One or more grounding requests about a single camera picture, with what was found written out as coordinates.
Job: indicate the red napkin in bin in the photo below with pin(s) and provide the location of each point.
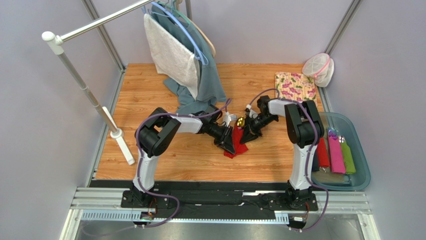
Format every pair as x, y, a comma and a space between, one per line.
322, 154

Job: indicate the floral placemat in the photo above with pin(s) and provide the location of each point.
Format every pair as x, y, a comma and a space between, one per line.
295, 86

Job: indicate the blue plastic hanger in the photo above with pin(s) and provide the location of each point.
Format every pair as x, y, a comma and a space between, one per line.
198, 53

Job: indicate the blue-grey shirt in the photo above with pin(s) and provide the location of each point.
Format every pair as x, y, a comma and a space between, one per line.
210, 89

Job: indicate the white towel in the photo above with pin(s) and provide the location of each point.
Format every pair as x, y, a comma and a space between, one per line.
171, 57

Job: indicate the red paper napkin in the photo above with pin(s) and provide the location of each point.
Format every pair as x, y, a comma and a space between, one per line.
240, 148

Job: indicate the teal plastic bin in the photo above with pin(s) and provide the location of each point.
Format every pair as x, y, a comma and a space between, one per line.
323, 176

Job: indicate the white clothes rack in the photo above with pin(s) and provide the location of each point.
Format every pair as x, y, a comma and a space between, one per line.
55, 43

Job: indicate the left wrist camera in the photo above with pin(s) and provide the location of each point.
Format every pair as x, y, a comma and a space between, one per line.
228, 118

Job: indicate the wooden hanger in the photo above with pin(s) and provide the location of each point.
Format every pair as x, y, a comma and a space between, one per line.
189, 17

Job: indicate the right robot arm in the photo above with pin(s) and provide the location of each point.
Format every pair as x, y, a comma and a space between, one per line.
304, 130

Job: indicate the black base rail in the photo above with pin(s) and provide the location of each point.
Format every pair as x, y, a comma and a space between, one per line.
217, 200

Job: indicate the green hanger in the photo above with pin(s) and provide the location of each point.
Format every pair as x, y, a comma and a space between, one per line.
172, 7

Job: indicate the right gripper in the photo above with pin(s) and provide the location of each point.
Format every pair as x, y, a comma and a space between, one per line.
250, 128

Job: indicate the white mesh laundry bag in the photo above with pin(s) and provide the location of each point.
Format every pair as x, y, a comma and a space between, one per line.
320, 68

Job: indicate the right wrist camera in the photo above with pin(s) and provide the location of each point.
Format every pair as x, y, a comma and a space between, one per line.
252, 111

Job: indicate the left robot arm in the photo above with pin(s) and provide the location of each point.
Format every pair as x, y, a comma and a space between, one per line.
154, 136

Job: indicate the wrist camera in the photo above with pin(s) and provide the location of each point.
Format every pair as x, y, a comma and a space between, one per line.
228, 118
252, 111

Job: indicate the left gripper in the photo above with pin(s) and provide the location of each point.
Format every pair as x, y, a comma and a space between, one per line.
225, 140

